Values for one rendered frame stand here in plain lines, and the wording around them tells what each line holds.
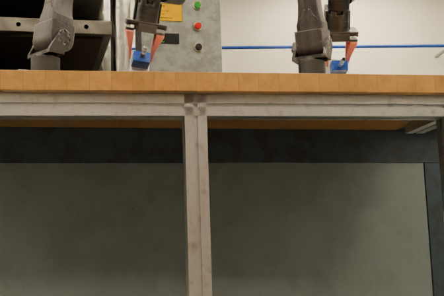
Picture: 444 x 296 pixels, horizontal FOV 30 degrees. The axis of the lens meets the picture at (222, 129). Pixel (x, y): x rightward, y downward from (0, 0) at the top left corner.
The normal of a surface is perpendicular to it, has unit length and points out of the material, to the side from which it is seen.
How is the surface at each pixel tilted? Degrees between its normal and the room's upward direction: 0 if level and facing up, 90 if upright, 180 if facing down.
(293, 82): 90
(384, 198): 90
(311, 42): 100
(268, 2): 90
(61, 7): 79
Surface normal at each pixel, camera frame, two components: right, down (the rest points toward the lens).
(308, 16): -0.41, 0.03
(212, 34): 0.23, -0.18
